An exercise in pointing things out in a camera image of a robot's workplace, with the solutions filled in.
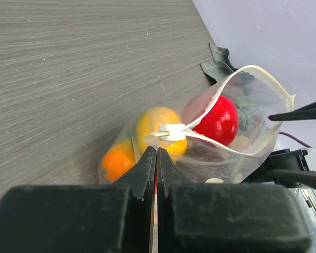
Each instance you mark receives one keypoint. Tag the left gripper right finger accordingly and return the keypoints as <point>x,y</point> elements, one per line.
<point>225,217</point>

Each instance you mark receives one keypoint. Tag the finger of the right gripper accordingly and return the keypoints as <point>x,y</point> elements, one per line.
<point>307,178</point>
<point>307,112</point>

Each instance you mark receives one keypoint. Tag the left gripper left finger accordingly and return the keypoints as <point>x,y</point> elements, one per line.
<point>114,217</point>

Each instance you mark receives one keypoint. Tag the orange tangerine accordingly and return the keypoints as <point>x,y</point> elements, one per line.
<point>118,160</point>

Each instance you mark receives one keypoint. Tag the clear zip top bag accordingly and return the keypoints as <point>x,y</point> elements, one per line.
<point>256,95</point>

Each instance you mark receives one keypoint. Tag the red apple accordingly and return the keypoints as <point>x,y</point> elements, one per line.
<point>220,124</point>

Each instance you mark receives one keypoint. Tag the yellow lemon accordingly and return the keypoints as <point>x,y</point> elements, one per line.
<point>148,122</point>

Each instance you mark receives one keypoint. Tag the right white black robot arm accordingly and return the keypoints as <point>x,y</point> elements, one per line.
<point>291,169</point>

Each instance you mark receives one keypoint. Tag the grey cloth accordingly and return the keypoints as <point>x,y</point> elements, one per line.
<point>219,67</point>

